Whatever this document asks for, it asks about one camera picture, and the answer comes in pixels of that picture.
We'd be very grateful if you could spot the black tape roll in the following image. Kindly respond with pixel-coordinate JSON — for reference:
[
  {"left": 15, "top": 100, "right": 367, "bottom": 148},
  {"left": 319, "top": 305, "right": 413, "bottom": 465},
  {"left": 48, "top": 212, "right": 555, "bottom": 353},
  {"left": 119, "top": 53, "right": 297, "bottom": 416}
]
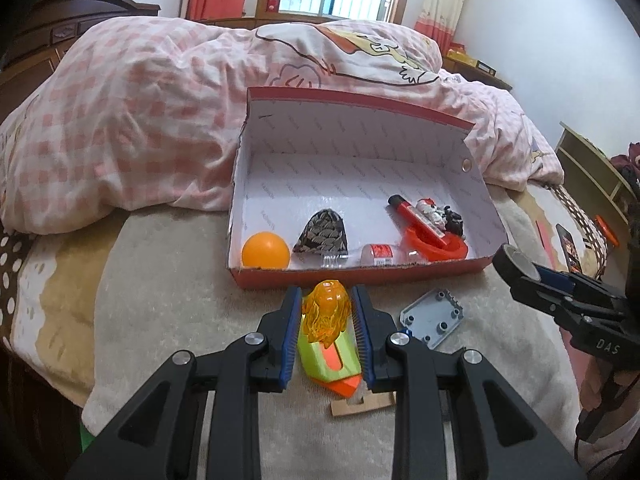
[{"left": 492, "top": 244, "right": 541, "bottom": 286}]

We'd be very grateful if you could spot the grey plastic plate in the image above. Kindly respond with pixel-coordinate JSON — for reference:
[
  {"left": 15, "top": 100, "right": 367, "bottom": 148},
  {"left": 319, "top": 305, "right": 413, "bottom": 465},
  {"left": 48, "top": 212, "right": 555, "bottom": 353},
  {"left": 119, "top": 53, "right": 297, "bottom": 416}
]
[{"left": 399, "top": 288, "right": 464, "bottom": 350}]

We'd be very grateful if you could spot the notched wooden piece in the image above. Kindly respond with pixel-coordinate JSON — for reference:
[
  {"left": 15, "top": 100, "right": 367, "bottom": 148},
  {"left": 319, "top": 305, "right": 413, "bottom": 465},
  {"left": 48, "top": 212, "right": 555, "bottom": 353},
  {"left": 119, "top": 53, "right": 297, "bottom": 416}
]
[{"left": 330, "top": 392, "right": 396, "bottom": 417}]

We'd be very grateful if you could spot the green orange plastic toy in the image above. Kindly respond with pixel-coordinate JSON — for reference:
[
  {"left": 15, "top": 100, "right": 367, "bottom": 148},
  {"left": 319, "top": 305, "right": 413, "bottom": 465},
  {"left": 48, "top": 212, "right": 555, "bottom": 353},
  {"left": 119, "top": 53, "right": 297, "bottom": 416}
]
[{"left": 297, "top": 332, "right": 362, "bottom": 399}]

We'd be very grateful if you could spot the orange translucent flame toy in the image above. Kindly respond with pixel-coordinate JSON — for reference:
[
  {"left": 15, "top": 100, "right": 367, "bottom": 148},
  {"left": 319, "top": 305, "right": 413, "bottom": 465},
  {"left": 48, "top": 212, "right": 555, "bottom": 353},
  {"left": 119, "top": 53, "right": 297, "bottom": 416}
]
[{"left": 300, "top": 280, "right": 352, "bottom": 348}]

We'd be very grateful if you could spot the smartphone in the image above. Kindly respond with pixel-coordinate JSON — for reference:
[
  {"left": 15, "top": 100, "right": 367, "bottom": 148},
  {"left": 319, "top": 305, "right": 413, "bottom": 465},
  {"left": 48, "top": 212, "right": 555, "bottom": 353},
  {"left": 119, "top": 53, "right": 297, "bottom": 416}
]
[{"left": 555, "top": 223, "right": 582, "bottom": 273}]

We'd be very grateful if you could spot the pink flat strip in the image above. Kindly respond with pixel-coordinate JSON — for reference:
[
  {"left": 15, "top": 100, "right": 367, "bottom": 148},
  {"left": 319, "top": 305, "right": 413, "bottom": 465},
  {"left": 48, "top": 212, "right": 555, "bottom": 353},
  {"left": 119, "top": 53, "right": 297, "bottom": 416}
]
[{"left": 535, "top": 220, "right": 555, "bottom": 269}]

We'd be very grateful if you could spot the olive wooden shelf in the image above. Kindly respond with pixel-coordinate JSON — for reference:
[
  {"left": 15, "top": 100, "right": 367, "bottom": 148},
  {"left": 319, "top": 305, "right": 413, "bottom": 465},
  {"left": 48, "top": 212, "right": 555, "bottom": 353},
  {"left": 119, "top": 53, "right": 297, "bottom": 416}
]
[{"left": 555, "top": 122, "right": 634, "bottom": 273}]

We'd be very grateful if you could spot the patterned bed sheet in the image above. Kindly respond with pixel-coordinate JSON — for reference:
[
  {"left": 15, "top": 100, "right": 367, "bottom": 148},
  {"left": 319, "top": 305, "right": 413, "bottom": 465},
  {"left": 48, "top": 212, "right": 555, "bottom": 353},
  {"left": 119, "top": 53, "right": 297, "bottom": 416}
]
[{"left": 1, "top": 210, "right": 128, "bottom": 406}]

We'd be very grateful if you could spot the clear plastic bottle red label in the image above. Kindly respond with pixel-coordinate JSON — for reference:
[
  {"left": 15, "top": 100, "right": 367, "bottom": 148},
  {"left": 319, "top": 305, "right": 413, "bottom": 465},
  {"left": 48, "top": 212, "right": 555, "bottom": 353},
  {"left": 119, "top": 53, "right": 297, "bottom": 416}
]
[{"left": 319, "top": 242, "right": 407, "bottom": 268}]

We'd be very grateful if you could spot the orange ball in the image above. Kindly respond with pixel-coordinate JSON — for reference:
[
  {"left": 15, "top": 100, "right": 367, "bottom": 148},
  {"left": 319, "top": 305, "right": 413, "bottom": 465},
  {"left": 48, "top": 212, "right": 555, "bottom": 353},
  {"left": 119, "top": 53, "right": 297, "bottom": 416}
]
[{"left": 241, "top": 232, "right": 291, "bottom": 270}]

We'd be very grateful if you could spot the wooden side table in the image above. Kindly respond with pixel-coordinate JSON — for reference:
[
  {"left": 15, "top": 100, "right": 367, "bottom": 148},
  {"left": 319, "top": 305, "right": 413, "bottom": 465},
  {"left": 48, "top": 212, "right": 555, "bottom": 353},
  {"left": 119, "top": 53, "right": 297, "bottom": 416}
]
[{"left": 442, "top": 56, "right": 512, "bottom": 91}]

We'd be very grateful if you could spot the dark patterned fabric pouch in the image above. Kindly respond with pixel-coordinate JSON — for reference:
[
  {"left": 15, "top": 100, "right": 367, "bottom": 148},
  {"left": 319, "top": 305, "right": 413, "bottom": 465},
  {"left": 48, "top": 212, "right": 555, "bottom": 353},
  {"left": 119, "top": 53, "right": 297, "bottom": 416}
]
[{"left": 293, "top": 208, "right": 348, "bottom": 256}]

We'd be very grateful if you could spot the yellow box on table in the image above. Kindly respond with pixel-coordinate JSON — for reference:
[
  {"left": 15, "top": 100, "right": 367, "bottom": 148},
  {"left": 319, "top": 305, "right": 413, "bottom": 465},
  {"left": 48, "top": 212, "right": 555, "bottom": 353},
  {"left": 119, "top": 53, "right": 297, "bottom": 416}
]
[{"left": 446, "top": 48, "right": 496, "bottom": 76}]

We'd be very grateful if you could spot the red shoe box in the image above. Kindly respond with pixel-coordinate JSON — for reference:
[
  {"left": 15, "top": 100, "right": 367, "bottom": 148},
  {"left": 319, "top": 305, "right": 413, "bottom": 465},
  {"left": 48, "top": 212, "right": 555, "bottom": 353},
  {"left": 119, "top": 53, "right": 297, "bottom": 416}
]
[{"left": 228, "top": 87, "right": 508, "bottom": 289}]

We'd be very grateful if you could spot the pink checked duvet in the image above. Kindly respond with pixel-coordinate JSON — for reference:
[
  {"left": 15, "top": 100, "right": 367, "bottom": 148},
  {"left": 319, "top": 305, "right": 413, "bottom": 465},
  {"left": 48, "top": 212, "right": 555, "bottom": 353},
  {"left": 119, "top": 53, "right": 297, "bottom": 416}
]
[{"left": 1, "top": 16, "right": 564, "bottom": 235}]

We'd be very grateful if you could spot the dark wooden headboard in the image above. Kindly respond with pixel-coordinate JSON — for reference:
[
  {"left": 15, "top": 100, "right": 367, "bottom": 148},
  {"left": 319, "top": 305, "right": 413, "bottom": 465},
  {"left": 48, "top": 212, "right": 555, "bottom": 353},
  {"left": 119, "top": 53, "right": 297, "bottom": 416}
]
[{"left": 1, "top": 0, "right": 160, "bottom": 117}]

